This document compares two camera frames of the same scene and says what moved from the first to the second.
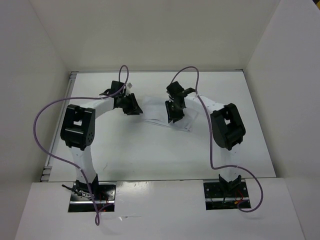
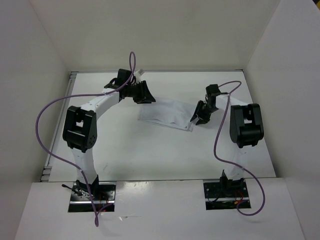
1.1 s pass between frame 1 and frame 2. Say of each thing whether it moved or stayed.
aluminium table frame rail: stayed
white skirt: stayed
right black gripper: moved
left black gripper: moved
